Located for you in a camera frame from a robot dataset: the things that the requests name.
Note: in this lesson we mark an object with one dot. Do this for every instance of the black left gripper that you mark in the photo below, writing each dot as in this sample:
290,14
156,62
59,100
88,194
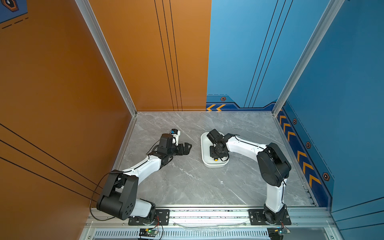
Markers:
186,151

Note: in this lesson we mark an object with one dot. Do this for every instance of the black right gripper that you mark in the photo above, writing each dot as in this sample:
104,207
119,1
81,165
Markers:
212,154

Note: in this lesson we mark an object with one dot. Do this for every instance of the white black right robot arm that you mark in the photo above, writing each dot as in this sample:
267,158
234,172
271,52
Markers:
274,167

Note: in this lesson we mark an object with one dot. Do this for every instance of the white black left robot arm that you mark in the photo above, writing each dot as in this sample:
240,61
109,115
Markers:
119,194

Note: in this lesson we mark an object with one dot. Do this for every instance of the white plastic bin tray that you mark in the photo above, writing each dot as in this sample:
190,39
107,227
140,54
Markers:
208,161

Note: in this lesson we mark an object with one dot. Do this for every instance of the green circuit board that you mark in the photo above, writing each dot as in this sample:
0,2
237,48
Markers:
148,234

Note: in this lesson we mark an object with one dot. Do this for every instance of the right black circuit board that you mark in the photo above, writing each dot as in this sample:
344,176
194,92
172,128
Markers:
275,234

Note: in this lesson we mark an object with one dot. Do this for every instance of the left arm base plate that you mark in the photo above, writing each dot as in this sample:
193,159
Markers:
159,216

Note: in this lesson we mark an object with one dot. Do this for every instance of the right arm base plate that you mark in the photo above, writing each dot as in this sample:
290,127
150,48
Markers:
263,217

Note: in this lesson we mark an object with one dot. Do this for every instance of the aluminium front rail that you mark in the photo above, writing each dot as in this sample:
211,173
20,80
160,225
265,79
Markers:
231,216

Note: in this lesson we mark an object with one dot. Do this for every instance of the aluminium left corner post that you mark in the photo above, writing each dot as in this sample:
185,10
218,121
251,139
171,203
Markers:
101,42

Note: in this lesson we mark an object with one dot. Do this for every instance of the aluminium corner frame post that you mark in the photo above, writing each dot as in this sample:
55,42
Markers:
318,34

